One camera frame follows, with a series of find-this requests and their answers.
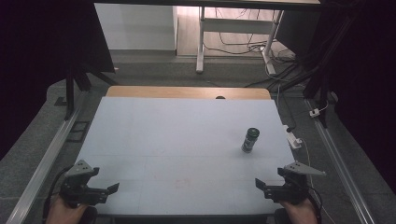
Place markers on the white cabinet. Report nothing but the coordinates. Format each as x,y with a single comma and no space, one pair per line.
137,26

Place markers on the person's left hand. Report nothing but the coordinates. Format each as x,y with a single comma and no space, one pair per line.
63,214

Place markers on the white desk frame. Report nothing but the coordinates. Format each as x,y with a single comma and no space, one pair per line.
236,25

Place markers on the white power strip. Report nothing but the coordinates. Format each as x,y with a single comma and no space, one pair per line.
292,138

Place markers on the wooden table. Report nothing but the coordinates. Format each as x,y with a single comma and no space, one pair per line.
174,92

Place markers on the person's right hand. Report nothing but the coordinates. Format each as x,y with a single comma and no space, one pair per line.
302,214

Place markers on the small white plug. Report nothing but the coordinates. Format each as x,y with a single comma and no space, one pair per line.
314,112

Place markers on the black metal stand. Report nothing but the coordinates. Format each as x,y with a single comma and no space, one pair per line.
71,93
317,84

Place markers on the dark green can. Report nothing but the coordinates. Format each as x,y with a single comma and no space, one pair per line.
250,140

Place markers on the aluminium floor rail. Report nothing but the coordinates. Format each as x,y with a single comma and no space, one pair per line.
339,161
43,161

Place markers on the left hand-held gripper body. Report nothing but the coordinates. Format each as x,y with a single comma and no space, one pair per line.
79,189

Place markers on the black curtain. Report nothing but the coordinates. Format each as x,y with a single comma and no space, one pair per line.
40,56
364,77

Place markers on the white table cover sheet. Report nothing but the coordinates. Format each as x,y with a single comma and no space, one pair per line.
174,140

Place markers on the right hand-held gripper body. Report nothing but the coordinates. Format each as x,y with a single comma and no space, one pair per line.
292,189

